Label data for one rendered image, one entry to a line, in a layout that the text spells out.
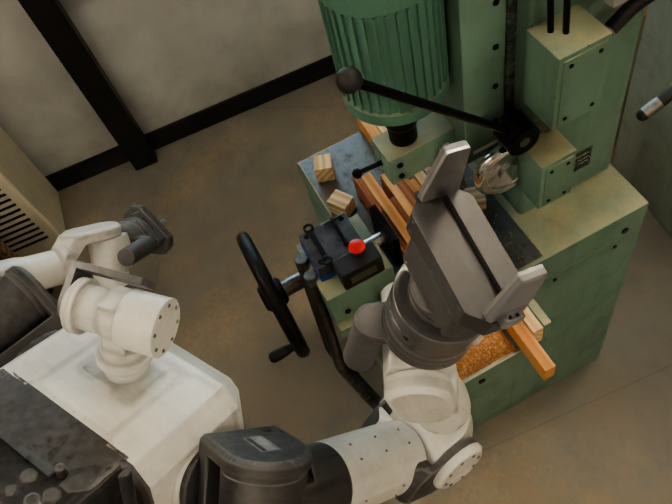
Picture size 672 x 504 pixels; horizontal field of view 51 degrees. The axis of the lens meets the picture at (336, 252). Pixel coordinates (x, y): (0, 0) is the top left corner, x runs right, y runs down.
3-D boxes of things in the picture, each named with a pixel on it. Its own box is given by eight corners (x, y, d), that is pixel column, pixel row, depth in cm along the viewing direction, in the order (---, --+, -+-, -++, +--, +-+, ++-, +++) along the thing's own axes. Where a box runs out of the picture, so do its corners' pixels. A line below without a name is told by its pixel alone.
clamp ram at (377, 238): (347, 247, 135) (339, 222, 127) (381, 230, 135) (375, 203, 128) (369, 282, 130) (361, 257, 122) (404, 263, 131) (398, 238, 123)
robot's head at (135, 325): (155, 385, 75) (147, 325, 70) (72, 361, 77) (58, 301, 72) (183, 344, 80) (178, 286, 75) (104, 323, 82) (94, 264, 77)
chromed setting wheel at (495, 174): (470, 197, 129) (469, 155, 119) (528, 167, 130) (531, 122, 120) (479, 209, 127) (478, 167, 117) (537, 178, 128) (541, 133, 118)
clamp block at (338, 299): (304, 267, 138) (293, 244, 131) (363, 236, 140) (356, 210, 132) (337, 325, 130) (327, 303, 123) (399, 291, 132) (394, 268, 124)
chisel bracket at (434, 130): (376, 166, 134) (369, 138, 126) (439, 133, 135) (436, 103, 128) (395, 192, 130) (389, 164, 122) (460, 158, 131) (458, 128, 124)
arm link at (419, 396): (447, 389, 64) (462, 428, 75) (440, 301, 68) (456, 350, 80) (377, 394, 65) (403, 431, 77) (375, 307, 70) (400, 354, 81)
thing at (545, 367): (359, 128, 151) (356, 115, 147) (367, 124, 151) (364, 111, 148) (543, 381, 115) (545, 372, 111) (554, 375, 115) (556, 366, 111)
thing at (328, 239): (301, 246, 130) (294, 230, 126) (352, 219, 131) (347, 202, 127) (331, 299, 123) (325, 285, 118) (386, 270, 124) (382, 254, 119)
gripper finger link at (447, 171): (439, 156, 49) (421, 204, 55) (478, 145, 50) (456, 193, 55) (429, 139, 50) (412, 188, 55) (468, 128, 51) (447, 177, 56)
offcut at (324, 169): (335, 179, 145) (331, 167, 141) (318, 183, 145) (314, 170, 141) (334, 165, 147) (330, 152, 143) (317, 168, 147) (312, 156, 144)
